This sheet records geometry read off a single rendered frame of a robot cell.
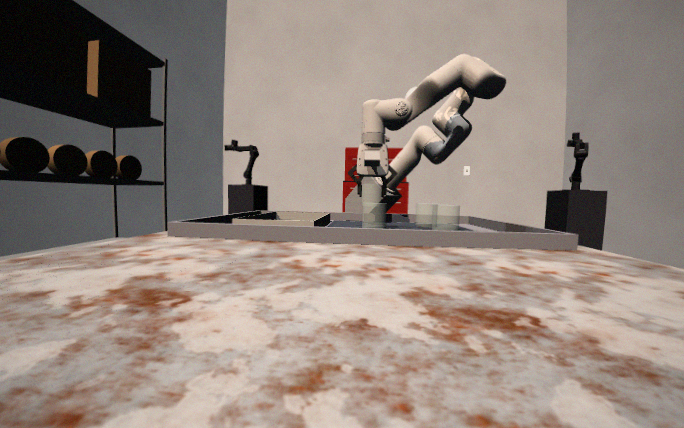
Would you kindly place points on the clear glass jar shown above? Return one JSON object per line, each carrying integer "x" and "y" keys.
{"x": 424, "y": 215}
{"x": 445, "y": 217}
{"x": 371, "y": 193}
{"x": 374, "y": 215}

